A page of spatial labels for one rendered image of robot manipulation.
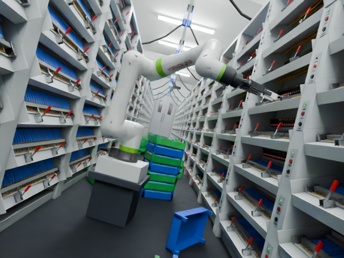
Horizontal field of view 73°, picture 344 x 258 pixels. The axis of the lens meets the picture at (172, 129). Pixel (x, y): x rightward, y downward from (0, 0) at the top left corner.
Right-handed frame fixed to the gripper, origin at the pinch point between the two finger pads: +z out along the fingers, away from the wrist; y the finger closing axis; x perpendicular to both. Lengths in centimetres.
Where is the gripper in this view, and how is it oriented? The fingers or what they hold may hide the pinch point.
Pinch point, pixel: (269, 95)
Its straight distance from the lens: 127.4
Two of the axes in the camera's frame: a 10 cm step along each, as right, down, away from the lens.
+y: 0.5, 0.1, -10.0
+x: 4.1, -9.1, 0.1
